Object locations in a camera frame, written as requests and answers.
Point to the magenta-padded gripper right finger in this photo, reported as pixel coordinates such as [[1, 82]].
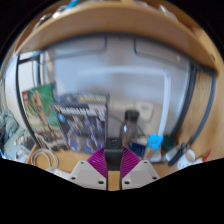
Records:
[[136, 173]]

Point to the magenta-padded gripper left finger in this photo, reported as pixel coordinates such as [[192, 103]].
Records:
[[90, 173]]

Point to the black charger block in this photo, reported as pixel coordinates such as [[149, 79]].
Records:
[[114, 155]]

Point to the cyan card package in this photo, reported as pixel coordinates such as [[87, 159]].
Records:
[[154, 142]]

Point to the dark green round container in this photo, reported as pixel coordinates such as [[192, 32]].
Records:
[[168, 142]]

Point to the clear bottle with dark cap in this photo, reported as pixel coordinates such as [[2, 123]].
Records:
[[130, 128]]

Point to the black handheld tool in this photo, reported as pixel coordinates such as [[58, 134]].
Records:
[[178, 154]]

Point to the blue robot model kit box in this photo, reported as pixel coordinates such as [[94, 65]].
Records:
[[85, 126]]

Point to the white glue bottle red cap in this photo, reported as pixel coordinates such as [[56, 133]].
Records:
[[204, 157]]

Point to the green tree figure toy box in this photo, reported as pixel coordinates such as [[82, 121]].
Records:
[[41, 113]]

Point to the teal bedding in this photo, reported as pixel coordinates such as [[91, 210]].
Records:
[[13, 136]]

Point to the wooden desk shelf unit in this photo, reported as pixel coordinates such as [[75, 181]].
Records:
[[113, 23]]

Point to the white wall outlet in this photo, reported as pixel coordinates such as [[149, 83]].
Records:
[[145, 111]]

